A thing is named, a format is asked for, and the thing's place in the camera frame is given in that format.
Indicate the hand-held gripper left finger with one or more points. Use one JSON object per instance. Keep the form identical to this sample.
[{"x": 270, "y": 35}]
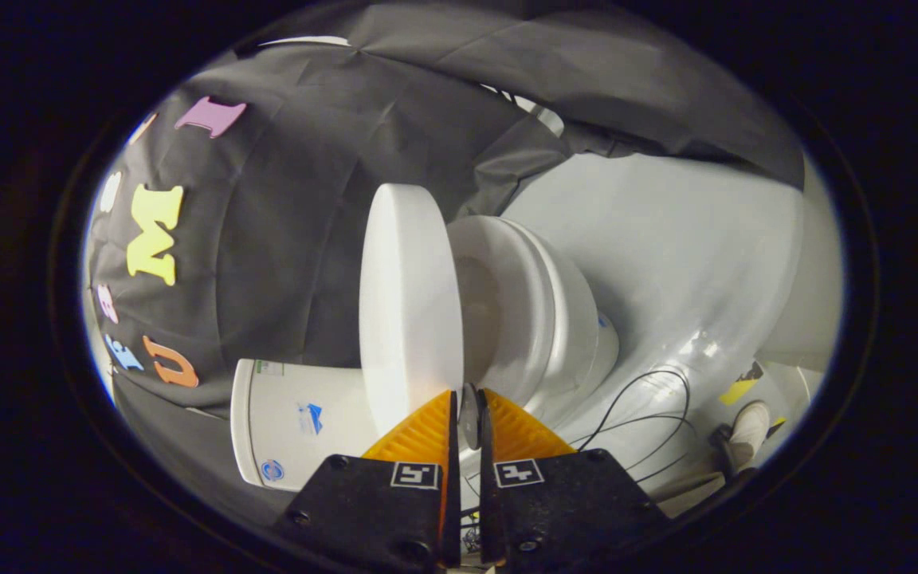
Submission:
[{"x": 371, "y": 518}]

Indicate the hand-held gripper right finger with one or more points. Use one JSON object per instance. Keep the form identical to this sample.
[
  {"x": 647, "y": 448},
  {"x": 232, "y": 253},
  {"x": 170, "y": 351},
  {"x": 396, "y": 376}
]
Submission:
[{"x": 562, "y": 514}]

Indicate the person's white shoe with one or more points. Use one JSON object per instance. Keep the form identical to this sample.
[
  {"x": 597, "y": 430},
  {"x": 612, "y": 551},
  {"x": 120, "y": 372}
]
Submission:
[{"x": 748, "y": 430}]

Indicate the yellow tape strip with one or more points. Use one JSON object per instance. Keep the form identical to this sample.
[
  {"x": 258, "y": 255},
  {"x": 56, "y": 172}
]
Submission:
[{"x": 738, "y": 391}]

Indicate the black backdrop cloth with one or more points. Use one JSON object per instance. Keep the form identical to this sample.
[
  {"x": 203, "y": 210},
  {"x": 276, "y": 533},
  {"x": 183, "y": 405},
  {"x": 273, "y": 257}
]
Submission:
[{"x": 292, "y": 215}]

